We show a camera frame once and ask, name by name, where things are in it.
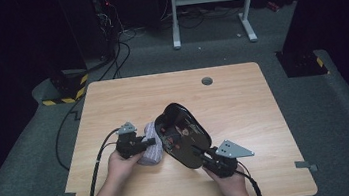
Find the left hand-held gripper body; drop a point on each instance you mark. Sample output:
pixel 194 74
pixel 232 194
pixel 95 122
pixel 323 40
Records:
pixel 129 144

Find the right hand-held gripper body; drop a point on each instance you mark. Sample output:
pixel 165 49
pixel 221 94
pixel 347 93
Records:
pixel 224 162

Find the grey striped cloth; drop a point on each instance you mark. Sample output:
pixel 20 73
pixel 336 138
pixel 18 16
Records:
pixel 152 152

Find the black floral lacquer plate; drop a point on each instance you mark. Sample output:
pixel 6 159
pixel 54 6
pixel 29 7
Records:
pixel 184 137

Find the person's right hand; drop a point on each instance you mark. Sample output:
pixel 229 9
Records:
pixel 230 185

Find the person's left hand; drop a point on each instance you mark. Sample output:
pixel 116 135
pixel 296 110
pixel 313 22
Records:
pixel 122 168

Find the grey table grommet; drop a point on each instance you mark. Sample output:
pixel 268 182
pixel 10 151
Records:
pixel 207 81

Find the black stand base yellow stripes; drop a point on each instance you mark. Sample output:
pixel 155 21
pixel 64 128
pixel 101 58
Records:
pixel 67 87

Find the black stand base yellow mark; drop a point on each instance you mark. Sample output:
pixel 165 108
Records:
pixel 302 63

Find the small red item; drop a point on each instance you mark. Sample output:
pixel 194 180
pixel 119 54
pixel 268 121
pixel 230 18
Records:
pixel 273 6

